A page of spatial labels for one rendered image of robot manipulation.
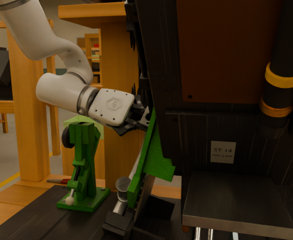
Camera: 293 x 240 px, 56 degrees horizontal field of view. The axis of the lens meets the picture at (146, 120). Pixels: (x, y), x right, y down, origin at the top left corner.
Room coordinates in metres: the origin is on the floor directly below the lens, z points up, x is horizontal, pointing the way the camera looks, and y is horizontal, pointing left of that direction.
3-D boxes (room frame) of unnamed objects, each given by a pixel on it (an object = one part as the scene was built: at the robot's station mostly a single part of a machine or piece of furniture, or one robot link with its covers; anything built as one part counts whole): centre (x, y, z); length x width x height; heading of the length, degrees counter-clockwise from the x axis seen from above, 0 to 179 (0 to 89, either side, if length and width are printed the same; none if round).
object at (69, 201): (0.81, 0.23, 0.96); 0.06 x 0.03 x 0.06; 166
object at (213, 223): (0.56, -0.18, 1.11); 0.39 x 0.16 x 0.03; 166
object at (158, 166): (0.63, -0.04, 1.17); 0.13 x 0.12 x 0.20; 76
